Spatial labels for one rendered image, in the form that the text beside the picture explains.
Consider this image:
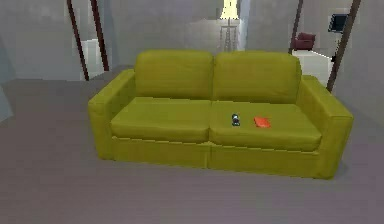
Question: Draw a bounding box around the olive green sofa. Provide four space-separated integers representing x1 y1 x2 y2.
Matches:
87 49 355 181

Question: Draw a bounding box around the orange red flat book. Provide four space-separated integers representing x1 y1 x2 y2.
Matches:
253 116 272 129

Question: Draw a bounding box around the yellow shade tripod floor lamp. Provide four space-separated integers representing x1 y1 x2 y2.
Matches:
218 0 242 53

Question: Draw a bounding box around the dark red armchair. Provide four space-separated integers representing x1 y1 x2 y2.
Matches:
290 32 317 52

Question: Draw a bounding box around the black wall television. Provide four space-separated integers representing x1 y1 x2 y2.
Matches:
327 13 350 34

